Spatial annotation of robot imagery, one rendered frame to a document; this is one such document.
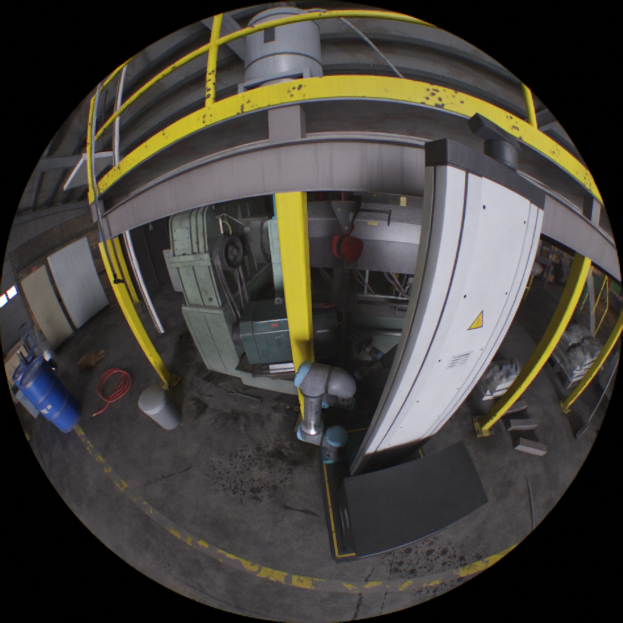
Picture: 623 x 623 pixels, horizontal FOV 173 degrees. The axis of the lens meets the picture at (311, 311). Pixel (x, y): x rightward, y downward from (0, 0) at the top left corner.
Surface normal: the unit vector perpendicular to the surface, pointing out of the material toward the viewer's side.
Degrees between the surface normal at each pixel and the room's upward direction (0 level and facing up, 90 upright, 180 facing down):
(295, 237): 90
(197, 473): 0
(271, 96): 90
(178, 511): 0
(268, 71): 124
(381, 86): 90
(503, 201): 90
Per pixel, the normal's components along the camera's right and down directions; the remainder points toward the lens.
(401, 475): -0.04, -0.84
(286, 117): -0.21, 0.54
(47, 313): 0.98, 0.08
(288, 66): 0.21, 0.90
